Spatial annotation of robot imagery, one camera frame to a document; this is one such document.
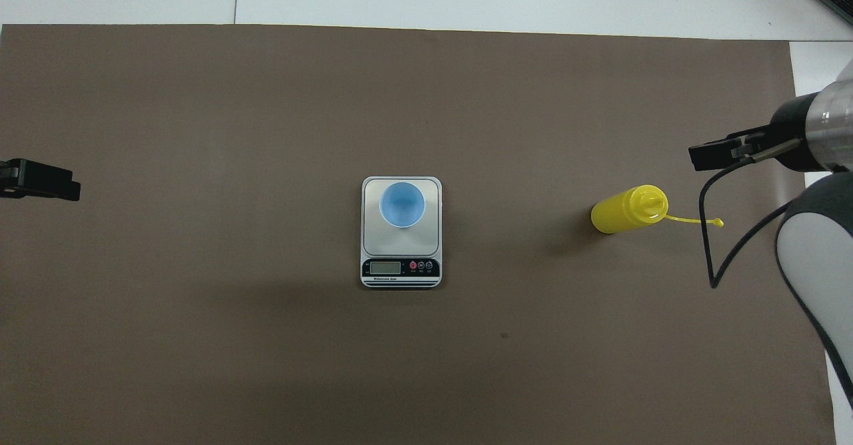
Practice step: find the brown table mat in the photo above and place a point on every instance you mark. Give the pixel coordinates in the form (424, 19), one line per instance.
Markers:
(200, 112)

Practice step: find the silver digital kitchen scale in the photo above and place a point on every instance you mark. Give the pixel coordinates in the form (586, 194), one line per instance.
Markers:
(401, 258)

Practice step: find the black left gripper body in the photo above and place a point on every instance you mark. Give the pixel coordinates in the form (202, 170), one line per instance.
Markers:
(12, 178)

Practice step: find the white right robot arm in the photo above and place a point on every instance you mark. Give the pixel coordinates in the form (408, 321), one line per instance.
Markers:
(813, 252)

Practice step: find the light blue plastic cup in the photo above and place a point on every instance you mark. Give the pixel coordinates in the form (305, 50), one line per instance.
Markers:
(402, 204)

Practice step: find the yellow squeeze bottle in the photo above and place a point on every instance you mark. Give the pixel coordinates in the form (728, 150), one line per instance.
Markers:
(620, 210)

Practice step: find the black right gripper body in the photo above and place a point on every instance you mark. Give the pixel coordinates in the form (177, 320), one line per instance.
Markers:
(790, 132)

